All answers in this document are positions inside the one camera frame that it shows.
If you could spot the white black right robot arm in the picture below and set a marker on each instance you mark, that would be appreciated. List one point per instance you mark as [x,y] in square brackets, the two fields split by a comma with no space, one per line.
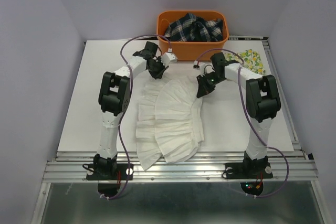
[260,101]

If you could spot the white skirt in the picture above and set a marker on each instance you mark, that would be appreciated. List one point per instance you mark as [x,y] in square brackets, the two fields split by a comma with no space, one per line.
[169,122]

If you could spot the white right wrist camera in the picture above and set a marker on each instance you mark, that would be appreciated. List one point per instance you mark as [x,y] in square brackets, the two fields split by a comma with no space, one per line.
[201,67]

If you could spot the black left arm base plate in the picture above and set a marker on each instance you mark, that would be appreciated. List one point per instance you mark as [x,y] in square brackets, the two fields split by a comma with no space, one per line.
[121,172]

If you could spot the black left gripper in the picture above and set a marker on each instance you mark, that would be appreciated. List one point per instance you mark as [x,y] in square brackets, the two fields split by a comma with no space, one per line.
[159,74]

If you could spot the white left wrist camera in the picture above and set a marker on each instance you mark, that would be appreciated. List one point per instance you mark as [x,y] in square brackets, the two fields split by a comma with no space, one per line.
[168,58]

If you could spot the dark plaid skirt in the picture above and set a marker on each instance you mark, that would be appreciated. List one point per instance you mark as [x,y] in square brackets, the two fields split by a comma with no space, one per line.
[191,28]

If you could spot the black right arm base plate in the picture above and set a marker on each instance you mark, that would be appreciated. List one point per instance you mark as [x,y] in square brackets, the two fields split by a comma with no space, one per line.
[246,171]

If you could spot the lemon print skirt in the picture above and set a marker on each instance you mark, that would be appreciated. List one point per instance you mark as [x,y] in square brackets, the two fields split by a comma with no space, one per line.
[252,60]

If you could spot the aluminium front rail frame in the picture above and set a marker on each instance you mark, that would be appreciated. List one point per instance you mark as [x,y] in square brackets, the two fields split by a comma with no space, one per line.
[66,167]

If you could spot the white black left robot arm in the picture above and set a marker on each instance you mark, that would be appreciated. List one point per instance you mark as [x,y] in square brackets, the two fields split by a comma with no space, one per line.
[114,98]

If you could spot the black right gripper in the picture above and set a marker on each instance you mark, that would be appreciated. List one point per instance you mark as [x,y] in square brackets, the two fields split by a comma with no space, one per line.
[203,87]

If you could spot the aluminium right side rail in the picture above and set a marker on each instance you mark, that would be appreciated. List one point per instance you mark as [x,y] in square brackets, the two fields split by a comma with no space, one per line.
[290,128]

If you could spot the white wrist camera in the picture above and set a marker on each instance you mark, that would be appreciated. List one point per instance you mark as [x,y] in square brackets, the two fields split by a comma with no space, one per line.
[168,58]
[201,67]

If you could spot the orange plastic basket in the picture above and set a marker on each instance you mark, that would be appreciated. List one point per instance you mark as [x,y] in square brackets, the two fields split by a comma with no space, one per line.
[189,51]

